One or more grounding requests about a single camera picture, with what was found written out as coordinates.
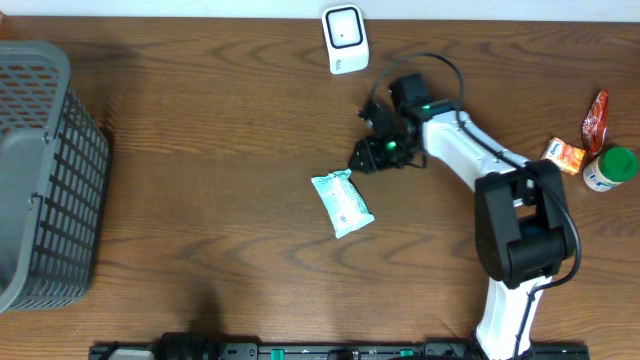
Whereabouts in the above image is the teal wet wipes pack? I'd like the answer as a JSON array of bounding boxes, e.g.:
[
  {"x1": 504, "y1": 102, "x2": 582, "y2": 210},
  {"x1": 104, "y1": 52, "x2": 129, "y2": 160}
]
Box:
[{"x1": 311, "y1": 169, "x2": 375, "y2": 239}]

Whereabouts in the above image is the small orange snack packet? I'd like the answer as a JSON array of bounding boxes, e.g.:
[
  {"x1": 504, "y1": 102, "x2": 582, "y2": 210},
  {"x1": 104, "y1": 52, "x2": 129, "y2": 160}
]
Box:
[{"x1": 541, "y1": 137, "x2": 586, "y2": 175}]

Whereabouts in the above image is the orange chocolate bar wrapper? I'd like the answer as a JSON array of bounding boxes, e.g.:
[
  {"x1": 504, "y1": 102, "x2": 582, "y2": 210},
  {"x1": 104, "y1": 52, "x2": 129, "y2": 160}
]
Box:
[{"x1": 581, "y1": 89, "x2": 609, "y2": 161}]

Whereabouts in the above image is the green lid jar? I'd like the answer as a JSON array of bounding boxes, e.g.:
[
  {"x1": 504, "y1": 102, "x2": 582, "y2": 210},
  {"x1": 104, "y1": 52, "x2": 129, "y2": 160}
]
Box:
[{"x1": 583, "y1": 147, "x2": 639, "y2": 192}]

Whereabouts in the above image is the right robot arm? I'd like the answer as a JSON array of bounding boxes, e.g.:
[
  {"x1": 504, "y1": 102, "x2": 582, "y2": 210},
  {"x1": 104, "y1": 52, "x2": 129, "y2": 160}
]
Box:
[{"x1": 349, "y1": 96, "x2": 581, "y2": 359}]

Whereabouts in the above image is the white barcode scanner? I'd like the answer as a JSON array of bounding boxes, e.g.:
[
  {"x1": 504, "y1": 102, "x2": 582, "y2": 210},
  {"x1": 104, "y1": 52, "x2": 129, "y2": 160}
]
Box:
[{"x1": 321, "y1": 4, "x2": 370, "y2": 75}]

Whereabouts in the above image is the grey plastic basket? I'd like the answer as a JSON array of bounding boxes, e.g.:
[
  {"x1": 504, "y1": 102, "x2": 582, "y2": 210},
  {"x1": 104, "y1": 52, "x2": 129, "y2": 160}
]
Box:
[{"x1": 1, "y1": 41, "x2": 112, "y2": 312}]

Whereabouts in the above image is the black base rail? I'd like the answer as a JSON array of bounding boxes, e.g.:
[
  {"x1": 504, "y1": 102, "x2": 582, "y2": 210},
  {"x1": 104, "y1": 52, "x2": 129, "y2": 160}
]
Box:
[{"x1": 88, "y1": 332, "x2": 591, "y2": 360}]

